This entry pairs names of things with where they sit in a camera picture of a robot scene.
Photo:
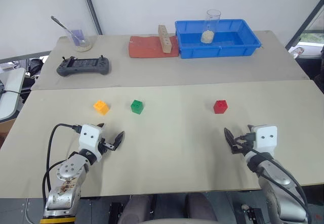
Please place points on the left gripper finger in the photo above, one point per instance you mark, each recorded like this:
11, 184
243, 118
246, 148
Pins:
101, 125
119, 139

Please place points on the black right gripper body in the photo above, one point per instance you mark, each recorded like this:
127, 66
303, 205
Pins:
240, 146

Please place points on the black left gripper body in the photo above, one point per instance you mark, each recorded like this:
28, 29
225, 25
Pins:
106, 146

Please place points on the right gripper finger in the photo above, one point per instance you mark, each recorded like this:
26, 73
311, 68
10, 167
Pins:
229, 136
250, 127

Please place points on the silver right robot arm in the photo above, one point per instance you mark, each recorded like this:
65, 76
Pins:
274, 183

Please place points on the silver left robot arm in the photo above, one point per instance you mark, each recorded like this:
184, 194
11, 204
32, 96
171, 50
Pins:
66, 171

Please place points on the yellow toy block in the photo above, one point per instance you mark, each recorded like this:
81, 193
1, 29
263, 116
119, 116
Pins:
101, 107

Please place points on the red toy block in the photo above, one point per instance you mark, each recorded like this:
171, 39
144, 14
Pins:
220, 107

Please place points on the green toy block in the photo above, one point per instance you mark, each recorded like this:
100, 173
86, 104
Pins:
137, 107

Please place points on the grey handheld controller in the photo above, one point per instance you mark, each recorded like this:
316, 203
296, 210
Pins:
83, 66

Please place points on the dark rounded shape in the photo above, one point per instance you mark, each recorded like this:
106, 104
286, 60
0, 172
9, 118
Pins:
201, 208
135, 210

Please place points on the glass beaker with grains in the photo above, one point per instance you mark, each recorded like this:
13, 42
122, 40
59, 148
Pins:
85, 45

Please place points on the blue plastic bin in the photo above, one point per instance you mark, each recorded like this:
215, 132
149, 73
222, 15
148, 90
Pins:
229, 48

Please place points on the black clutter beside table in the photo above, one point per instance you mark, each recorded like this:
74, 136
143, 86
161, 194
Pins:
35, 68

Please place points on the red cloth pad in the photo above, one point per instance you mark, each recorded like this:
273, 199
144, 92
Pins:
144, 47

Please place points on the purple card in beaker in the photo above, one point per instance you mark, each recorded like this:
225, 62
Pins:
78, 35

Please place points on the white side desk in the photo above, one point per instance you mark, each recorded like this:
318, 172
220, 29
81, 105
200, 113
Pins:
11, 92

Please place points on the tall clear plastic cup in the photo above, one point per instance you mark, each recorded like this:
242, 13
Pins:
208, 35

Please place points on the wooden block with holes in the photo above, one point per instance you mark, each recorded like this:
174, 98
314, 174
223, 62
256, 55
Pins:
165, 40

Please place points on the glass bowl with spoon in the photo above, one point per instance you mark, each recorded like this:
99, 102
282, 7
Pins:
60, 23

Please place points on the grey diagonal metal pole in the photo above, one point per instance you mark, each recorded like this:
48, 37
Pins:
91, 6

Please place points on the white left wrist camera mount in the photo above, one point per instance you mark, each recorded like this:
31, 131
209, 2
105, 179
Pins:
89, 138

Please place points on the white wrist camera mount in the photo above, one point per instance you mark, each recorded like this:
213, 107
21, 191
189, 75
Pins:
89, 138
265, 138

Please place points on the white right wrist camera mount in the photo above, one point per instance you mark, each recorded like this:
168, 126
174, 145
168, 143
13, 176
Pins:
265, 138

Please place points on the dark window frame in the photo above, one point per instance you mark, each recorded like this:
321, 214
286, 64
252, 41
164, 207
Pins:
305, 19

